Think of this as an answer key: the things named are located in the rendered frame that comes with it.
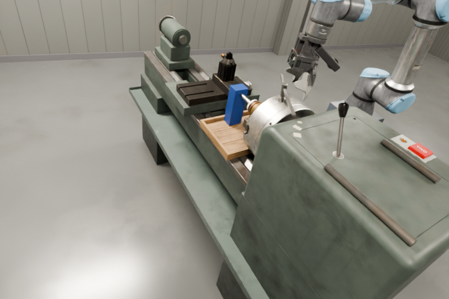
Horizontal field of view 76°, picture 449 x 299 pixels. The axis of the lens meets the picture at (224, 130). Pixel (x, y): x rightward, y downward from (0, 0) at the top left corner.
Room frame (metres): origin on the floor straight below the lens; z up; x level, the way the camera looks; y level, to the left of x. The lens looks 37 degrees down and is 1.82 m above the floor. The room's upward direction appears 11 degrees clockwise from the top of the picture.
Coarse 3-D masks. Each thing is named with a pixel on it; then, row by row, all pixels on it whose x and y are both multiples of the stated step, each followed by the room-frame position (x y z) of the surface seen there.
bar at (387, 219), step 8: (328, 168) 0.64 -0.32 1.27; (336, 176) 0.62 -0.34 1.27; (344, 184) 0.59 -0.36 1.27; (352, 184) 0.59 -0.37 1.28; (352, 192) 0.57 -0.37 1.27; (360, 192) 0.56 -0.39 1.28; (360, 200) 0.55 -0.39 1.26; (368, 200) 0.54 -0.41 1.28; (368, 208) 0.53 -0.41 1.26; (376, 208) 0.52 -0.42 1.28; (384, 216) 0.50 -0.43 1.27; (392, 224) 0.48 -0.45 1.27; (400, 232) 0.46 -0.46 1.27; (408, 240) 0.44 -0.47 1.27; (416, 240) 0.44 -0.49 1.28
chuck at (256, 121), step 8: (280, 96) 1.09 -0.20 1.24; (288, 96) 1.10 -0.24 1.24; (264, 104) 1.04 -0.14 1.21; (272, 104) 1.04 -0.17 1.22; (280, 104) 1.03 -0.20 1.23; (296, 104) 1.04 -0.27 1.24; (304, 104) 1.09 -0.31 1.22; (256, 112) 1.02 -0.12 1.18; (264, 112) 1.01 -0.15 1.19; (272, 112) 1.00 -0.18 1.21; (248, 120) 1.02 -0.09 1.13; (256, 120) 0.99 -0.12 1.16; (264, 120) 0.98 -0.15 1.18; (256, 128) 0.97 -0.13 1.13; (248, 136) 0.98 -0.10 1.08; (256, 136) 0.95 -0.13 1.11; (248, 144) 0.99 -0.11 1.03
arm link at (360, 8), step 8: (352, 0) 0.97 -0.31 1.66; (360, 0) 0.99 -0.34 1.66; (368, 0) 1.02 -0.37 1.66; (352, 8) 0.96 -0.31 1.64; (360, 8) 0.98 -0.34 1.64; (368, 8) 1.00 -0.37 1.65; (344, 16) 0.96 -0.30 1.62; (352, 16) 0.97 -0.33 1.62; (360, 16) 0.98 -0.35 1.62; (368, 16) 1.00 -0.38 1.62
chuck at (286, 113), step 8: (280, 112) 0.99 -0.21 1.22; (288, 112) 0.98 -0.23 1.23; (296, 112) 1.00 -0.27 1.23; (304, 112) 1.03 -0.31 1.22; (312, 112) 1.06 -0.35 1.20; (272, 120) 0.96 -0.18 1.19; (280, 120) 0.95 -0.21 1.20; (288, 120) 0.98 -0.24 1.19; (264, 128) 0.95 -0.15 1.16; (256, 144) 0.94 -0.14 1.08
